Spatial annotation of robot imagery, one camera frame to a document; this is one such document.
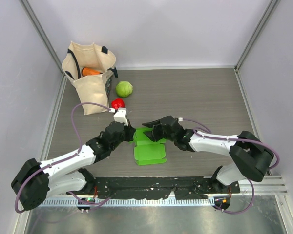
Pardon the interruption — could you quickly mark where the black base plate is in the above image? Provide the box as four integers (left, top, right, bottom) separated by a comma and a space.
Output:
65, 175, 241, 200

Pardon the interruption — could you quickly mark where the green cabbage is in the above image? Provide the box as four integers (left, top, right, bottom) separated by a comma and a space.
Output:
115, 81, 133, 98

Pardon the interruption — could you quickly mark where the orange carrot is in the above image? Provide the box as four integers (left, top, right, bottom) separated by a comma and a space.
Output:
82, 67, 102, 77

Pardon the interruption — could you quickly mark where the beige canvas tote bag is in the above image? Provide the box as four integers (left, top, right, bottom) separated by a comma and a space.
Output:
62, 42, 118, 107

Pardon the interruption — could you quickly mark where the white slotted cable duct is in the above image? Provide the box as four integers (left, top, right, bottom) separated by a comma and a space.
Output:
39, 196, 214, 207

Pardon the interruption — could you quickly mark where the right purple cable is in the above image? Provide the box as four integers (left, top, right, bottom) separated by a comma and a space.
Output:
178, 117, 281, 215

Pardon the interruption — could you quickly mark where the red bell pepper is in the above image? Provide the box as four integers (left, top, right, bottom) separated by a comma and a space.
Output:
111, 98, 126, 110

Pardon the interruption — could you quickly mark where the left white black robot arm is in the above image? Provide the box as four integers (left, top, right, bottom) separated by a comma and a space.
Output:
11, 121, 136, 214

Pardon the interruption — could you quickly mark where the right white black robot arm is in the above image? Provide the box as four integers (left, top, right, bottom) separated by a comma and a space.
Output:
143, 116, 280, 193

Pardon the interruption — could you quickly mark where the green paper box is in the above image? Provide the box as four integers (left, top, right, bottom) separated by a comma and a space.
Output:
132, 127, 167, 166

